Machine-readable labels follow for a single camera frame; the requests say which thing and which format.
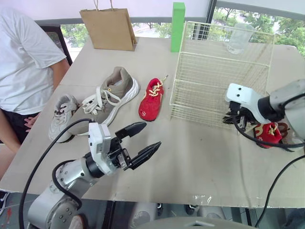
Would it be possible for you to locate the clear plastic cup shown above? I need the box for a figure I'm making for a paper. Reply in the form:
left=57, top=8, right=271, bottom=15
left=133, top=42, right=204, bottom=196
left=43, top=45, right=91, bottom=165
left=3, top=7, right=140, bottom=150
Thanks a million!
left=226, top=22, right=254, bottom=55

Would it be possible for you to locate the brown paper bag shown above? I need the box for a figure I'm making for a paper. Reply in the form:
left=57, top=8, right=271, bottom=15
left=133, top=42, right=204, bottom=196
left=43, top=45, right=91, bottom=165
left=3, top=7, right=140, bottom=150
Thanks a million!
left=79, top=0, right=138, bottom=52

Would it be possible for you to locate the green block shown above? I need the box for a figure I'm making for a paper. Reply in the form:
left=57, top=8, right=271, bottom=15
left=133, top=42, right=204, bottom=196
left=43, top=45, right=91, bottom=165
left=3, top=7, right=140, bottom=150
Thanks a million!
left=171, top=2, right=186, bottom=52

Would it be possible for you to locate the robot body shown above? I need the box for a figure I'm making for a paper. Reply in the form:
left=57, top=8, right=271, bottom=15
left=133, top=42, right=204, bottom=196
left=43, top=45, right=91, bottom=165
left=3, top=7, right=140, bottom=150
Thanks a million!
left=130, top=202, right=259, bottom=229

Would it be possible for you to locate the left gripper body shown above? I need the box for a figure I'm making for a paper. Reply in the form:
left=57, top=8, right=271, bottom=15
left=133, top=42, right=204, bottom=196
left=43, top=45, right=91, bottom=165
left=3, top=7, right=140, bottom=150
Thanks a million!
left=106, top=137, right=133, bottom=171

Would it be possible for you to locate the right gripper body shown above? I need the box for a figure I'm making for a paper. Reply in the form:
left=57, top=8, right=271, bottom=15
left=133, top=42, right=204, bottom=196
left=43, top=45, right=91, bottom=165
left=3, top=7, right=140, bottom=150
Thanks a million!
left=223, top=101, right=257, bottom=132

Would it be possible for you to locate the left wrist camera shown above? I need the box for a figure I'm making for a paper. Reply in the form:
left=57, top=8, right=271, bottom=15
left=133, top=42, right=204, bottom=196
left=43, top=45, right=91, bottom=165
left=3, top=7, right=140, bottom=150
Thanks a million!
left=87, top=122, right=125, bottom=177

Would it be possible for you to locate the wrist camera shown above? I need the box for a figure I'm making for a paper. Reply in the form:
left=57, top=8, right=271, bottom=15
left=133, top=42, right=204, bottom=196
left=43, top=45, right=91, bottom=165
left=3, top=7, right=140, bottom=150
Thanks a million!
left=87, top=122, right=125, bottom=177
left=225, top=83, right=270, bottom=125

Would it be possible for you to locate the black cable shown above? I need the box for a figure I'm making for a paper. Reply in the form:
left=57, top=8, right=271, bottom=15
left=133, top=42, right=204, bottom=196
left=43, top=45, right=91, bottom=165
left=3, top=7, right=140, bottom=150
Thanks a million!
left=232, top=116, right=305, bottom=229
left=51, top=160, right=83, bottom=208
left=18, top=118, right=96, bottom=229

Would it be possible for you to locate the person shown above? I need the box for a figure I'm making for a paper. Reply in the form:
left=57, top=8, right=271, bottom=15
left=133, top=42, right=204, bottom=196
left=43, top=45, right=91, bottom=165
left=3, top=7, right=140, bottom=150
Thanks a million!
left=0, top=6, right=71, bottom=154

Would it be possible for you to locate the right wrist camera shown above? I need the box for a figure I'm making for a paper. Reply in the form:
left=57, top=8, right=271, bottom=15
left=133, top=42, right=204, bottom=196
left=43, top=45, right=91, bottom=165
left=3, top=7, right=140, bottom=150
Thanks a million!
left=225, top=83, right=270, bottom=125

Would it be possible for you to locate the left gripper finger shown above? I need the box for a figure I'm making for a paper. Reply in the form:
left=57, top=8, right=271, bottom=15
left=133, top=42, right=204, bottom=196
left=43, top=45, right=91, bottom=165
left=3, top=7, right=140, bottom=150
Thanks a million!
left=129, top=141, right=163, bottom=171
left=114, top=121, right=147, bottom=140

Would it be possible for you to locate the small red shoe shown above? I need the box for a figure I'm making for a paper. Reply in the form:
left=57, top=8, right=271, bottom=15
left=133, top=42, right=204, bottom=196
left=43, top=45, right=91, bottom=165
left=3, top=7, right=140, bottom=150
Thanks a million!
left=252, top=122, right=290, bottom=149
left=138, top=74, right=170, bottom=122

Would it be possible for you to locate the cream wire basket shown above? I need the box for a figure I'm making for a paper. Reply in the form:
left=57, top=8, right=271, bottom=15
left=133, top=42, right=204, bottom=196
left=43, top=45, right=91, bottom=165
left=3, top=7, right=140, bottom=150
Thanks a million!
left=169, top=20, right=276, bottom=130

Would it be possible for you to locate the large taupe sneaker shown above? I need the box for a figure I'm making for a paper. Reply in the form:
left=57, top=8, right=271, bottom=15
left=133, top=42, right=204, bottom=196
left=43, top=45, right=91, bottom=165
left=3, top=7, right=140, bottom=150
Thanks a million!
left=68, top=66, right=141, bottom=137

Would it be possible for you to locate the small white sneaker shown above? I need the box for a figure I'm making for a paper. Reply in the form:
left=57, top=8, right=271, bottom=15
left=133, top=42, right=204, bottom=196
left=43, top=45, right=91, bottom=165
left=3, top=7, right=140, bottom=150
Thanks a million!
left=48, top=94, right=81, bottom=144

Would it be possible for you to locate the black chair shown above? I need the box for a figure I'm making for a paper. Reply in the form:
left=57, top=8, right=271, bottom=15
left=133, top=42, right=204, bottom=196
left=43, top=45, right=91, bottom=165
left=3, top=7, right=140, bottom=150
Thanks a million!
left=35, top=20, right=73, bottom=66

